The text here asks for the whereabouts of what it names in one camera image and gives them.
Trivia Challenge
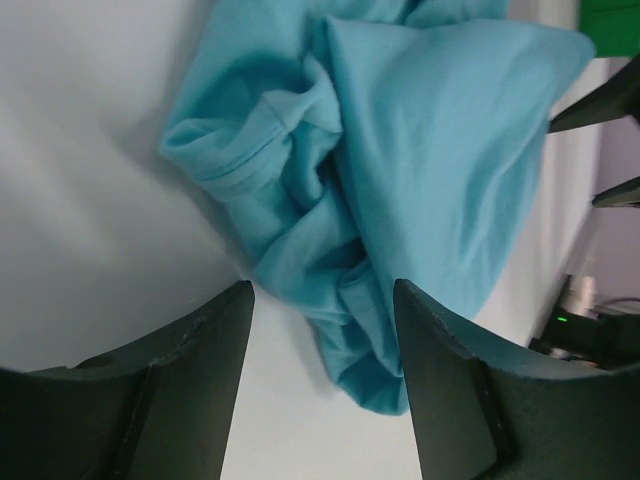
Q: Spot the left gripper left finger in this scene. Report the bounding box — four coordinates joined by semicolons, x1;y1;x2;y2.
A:
1;281;255;479

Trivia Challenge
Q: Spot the teal polo shirt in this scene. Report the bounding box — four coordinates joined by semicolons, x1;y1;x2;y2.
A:
160;1;595;415

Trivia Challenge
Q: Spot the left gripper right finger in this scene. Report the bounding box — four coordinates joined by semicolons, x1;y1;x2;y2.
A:
393;279;639;479

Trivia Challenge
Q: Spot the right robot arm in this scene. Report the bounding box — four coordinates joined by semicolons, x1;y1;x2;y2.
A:
529;56;639;370

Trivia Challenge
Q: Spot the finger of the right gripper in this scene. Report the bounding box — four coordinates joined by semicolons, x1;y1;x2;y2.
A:
592;177;640;208
548;55;640;133

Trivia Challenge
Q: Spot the green plastic bin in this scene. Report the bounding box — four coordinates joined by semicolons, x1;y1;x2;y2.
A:
579;0;640;58

